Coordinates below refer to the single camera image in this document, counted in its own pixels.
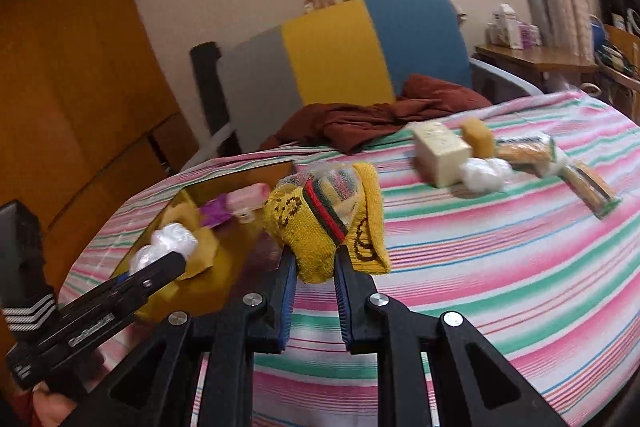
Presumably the small yellow sponge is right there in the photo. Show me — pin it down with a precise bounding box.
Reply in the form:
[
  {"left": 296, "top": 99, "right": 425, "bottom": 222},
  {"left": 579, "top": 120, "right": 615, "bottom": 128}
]
[{"left": 461, "top": 118, "right": 496, "bottom": 159}]

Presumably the yellow knit sock bundle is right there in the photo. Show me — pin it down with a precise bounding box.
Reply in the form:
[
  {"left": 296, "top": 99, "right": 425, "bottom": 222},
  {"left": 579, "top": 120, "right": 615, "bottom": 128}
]
[{"left": 262, "top": 162, "right": 392, "bottom": 284}]

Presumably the wooden wardrobe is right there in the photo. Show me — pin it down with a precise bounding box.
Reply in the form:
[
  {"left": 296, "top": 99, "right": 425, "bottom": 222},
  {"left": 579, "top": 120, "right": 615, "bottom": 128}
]
[{"left": 1, "top": 0, "right": 198, "bottom": 286}]

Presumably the striped tablecloth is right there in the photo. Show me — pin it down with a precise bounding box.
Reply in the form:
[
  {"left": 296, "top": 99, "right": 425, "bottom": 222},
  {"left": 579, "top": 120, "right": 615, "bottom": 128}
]
[{"left": 58, "top": 92, "right": 639, "bottom": 426}]

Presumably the black rolled mat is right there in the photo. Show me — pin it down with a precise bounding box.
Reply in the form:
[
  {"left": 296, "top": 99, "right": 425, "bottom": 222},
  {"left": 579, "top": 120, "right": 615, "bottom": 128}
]
[{"left": 190, "top": 41, "right": 242, "bottom": 157}]

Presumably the grey yellow blue chair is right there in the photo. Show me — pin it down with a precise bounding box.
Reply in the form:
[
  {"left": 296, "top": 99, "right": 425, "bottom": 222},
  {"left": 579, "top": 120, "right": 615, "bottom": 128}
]
[{"left": 186, "top": 0, "right": 541, "bottom": 167}]

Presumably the purple snack pouch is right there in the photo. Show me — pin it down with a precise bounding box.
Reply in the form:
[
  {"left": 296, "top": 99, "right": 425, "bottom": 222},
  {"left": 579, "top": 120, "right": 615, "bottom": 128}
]
[{"left": 198, "top": 194, "right": 233, "bottom": 229}]

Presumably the white carton on desk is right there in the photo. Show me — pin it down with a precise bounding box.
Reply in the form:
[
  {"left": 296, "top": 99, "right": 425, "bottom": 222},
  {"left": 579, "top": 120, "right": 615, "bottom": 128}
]
[{"left": 494, "top": 3, "right": 523, "bottom": 50}]

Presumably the gold metal tray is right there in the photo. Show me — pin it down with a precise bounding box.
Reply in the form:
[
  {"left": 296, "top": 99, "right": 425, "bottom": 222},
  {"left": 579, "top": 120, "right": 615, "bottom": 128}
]
[{"left": 114, "top": 161, "right": 294, "bottom": 312}]

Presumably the person right hand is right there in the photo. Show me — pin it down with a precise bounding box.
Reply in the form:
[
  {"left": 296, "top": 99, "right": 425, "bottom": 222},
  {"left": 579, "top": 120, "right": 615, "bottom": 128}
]
[{"left": 32, "top": 383, "right": 77, "bottom": 427}]

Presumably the wooden desk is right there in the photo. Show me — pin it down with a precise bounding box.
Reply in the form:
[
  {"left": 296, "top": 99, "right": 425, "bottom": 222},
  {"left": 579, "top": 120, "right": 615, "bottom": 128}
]
[{"left": 475, "top": 44, "right": 598, "bottom": 92}]

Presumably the dark red cloth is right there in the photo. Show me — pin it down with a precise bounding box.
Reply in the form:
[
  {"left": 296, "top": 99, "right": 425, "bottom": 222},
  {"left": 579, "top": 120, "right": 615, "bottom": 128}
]
[{"left": 260, "top": 74, "right": 491, "bottom": 154}]

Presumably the white plastic bag ball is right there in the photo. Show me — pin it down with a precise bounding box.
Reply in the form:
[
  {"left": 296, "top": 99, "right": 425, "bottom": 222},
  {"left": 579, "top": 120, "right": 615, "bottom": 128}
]
[{"left": 128, "top": 222, "right": 198, "bottom": 275}]

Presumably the cream cardboard box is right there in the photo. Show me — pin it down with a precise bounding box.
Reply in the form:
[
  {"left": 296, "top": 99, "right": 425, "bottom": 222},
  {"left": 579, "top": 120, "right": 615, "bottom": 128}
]
[{"left": 411, "top": 121, "right": 472, "bottom": 188}]

